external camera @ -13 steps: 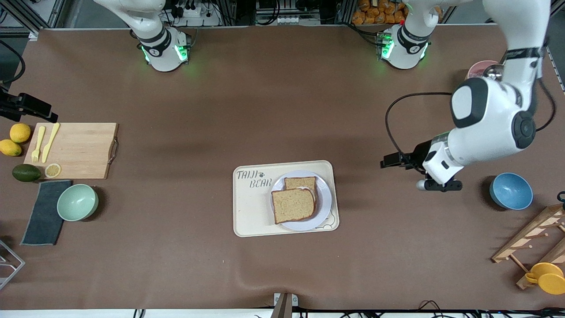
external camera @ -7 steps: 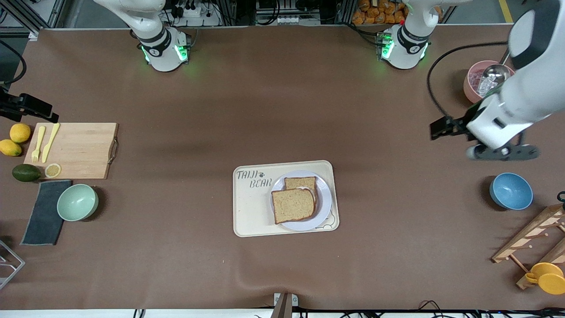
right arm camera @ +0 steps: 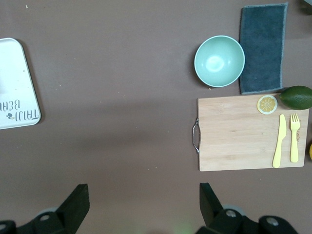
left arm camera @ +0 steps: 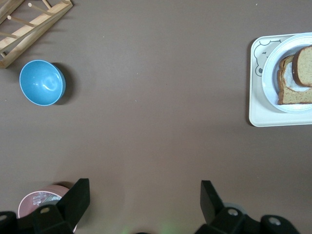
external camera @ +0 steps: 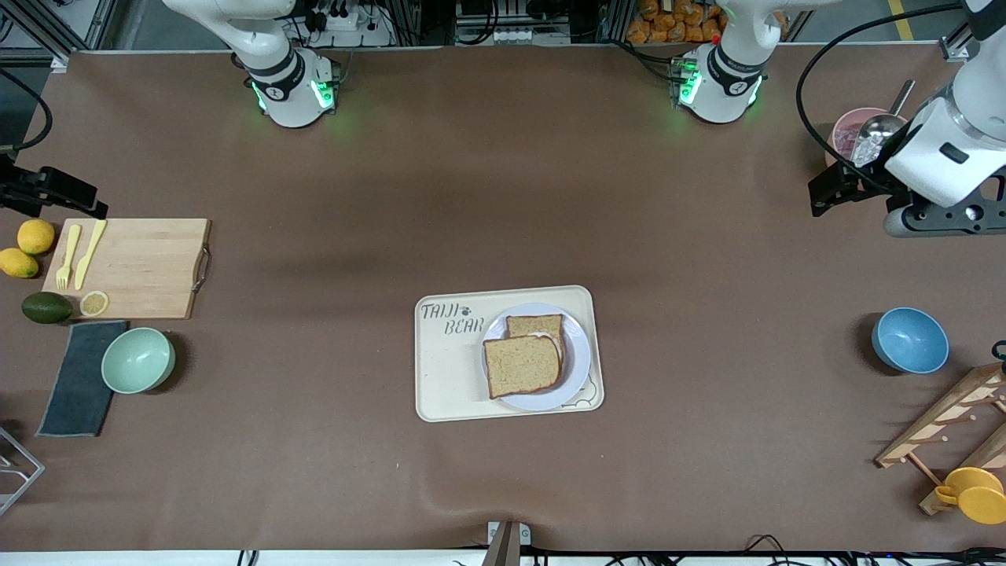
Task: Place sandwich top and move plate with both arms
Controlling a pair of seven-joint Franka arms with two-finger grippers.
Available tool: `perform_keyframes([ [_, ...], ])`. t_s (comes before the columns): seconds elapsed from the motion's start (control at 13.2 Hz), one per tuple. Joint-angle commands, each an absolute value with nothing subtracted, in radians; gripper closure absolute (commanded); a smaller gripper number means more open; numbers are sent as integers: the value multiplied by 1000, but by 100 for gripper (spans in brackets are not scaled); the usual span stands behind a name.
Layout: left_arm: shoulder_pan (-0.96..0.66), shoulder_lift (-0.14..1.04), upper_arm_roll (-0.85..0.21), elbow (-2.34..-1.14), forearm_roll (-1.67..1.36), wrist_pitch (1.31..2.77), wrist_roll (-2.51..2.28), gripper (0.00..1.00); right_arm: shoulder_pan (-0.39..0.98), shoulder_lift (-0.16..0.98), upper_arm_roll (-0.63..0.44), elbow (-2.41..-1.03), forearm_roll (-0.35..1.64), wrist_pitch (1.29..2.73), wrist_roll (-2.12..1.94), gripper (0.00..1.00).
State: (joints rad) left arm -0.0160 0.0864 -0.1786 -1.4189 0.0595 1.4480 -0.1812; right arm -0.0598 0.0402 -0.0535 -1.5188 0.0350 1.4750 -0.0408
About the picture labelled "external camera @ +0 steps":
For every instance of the yellow plastic fork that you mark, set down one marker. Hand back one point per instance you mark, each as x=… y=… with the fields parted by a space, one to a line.
x=67 y=259

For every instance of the dark grey cloth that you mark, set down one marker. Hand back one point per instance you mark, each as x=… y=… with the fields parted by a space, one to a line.
x=78 y=385

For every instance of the white round plate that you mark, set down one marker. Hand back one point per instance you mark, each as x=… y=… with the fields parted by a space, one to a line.
x=578 y=354

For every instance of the round yellow lemon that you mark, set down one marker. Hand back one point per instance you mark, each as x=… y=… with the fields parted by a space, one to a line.
x=36 y=237

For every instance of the wooden dish rack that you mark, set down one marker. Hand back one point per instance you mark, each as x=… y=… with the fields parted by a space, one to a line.
x=943 y=417

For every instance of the white power strip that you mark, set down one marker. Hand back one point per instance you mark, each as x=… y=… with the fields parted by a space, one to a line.
x=519 y=36
x=346 y=23

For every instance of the metal table edge bracket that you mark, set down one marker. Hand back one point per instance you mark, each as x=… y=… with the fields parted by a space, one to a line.
x=507 y=542

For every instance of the yellow cup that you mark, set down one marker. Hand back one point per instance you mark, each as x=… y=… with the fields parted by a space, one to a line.
x=978 y=499

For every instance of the wooden cutting board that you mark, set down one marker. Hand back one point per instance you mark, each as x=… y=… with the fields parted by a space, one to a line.
x=141 y=267

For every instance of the mint green bowl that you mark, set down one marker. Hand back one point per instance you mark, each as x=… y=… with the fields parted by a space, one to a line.
x=137 y=360

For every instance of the lemon slice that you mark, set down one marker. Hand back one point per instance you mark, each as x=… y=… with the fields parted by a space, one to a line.
x=94 y=304

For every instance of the orange snack bags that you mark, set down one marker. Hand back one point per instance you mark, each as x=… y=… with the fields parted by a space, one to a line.
x=660 y=23

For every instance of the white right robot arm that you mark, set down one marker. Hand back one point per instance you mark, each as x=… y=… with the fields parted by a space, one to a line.
x=283 y=86

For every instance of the oval yellow lemon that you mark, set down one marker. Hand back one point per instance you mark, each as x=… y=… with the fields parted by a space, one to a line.
x=17 y=263

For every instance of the aluminium frame post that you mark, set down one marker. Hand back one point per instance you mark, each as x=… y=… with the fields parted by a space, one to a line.
x=955 y=47

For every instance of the blue bowl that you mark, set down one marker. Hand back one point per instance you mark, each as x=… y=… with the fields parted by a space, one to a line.
x=909 y=339

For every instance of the clear ice cubes pile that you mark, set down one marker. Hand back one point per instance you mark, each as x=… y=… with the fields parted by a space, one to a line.
x=847 y=143

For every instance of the metal scoop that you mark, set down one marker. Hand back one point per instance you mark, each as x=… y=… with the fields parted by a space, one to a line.
x=880 y=126

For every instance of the large brown bread slice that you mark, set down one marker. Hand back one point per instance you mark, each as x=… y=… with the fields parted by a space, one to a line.
x=523 y=365

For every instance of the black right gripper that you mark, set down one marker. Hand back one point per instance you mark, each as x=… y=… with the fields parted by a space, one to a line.
x=17 y=191

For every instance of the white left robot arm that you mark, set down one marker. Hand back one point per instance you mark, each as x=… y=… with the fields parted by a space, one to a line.
x=723 y=86

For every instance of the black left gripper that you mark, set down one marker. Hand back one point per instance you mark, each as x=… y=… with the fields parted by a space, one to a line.
x=871 y=180

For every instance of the cream tray with bear print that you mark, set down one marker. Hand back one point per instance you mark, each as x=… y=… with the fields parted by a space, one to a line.
x=448 y=377

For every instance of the pink bowl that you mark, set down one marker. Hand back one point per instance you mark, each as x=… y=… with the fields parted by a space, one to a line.
x=845 y=118

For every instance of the fried egg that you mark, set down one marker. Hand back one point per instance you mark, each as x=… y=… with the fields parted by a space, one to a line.
x=552 y=339

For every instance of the yellow plastic knife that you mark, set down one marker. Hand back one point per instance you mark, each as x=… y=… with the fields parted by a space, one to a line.
x=88 y=255

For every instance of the green avocado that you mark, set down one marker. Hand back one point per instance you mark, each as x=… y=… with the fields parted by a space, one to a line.
x=47 y=308

